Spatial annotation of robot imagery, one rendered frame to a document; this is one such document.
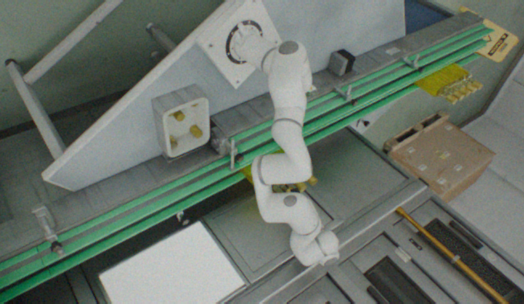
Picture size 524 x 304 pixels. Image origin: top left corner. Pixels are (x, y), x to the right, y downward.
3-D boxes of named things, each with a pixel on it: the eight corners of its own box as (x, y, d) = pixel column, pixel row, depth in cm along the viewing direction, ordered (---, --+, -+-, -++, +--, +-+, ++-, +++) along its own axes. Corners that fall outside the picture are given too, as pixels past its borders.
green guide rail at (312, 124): (228, 153, 158) (239, 166, 153) (228, 151, 157) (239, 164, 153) (475, 37, 236) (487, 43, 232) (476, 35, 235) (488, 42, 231)
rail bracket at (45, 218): (37, 219, 132) (59, 271, 121) (18, 188, 120) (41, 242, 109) (52, 212, 135) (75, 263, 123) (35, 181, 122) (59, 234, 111)
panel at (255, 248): (94, 278, 140) (136, 365, 122) (92, 274, 137) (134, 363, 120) (290, 172, 180) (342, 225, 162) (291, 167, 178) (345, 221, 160)
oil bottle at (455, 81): (419, 72, 221) (462, 100, 206) (423, 63, 217) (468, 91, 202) (425, 69, 223) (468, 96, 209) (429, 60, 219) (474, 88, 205)
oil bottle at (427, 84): (406, 79, 216) (449, 108, 201) (409, 70, 212) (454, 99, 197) (412, 76, 218) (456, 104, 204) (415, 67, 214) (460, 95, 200)
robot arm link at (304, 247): (311, 203, 120) (329, 234, 135) (274, 224, 120) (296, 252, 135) (323, 225, 114) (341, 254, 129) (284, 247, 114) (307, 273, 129)
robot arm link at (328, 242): (313, 257, 124) (340, 242, 124) (299, 230, 131) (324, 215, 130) (324, 270, 136) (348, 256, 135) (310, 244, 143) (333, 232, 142)
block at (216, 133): (209, 145, 159) (219, 156, 155) (209, 129, 152) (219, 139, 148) (217, 142, 160) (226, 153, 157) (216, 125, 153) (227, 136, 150)
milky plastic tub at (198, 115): (158, 145, 150) (169, 159, 145) (150, 99, 133) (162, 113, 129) (198, 129, 157) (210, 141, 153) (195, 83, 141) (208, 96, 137)
